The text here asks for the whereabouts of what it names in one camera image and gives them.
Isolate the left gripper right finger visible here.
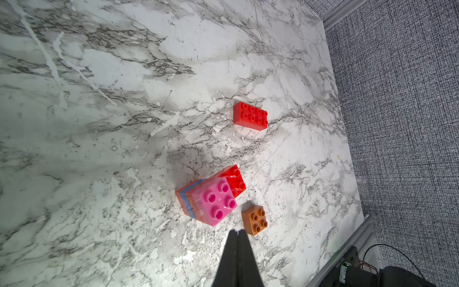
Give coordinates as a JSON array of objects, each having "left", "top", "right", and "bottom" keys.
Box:
[{"left": 237, "top": 230, "right": 264, "bottom": 287}]

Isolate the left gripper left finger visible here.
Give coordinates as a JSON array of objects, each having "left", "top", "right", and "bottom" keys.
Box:
[{"left": 212, "top": 230, "right": 238, "bottom": 287}]

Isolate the red small lego brick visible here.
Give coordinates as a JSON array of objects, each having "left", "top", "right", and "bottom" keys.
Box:
[{"left": 175, "top": 180, "right": 197, "bottom": 218}]

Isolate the pink small lego brick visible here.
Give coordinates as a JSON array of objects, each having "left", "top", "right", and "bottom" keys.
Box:
[{"left": 186, "top": 177, "right": 237, "bottom": 227}]

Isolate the blue small lego brick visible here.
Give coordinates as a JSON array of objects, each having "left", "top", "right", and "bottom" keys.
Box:
[{"left": 185, "top": 179, "right": 206, "bottom": 222}]

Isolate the red long lego brick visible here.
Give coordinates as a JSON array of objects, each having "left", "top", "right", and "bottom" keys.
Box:
[
  {"left": 233, "top": 102, "right": 269, "bottom": 131},
  {"left": 211, "top": 165, "right": 246, "bottom": 198}
]

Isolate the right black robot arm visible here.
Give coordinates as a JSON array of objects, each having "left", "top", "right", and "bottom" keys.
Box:
[{"left": 339, "top": 265, "right": 436, "bottom": 287}]

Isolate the orange small lego brick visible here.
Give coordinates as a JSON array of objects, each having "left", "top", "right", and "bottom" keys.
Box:
[{"left": 241, "top": 205, "right": 268, "bottom": 236}]

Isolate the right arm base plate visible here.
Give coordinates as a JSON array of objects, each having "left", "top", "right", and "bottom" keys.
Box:
[{"left": 319, "top": 246, "right": 359, "bottom": 287}]

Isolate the aluminium front rail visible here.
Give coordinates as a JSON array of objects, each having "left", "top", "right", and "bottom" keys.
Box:
[{"left": 307, "top": 215, "right": 384, "bottom": 287}]

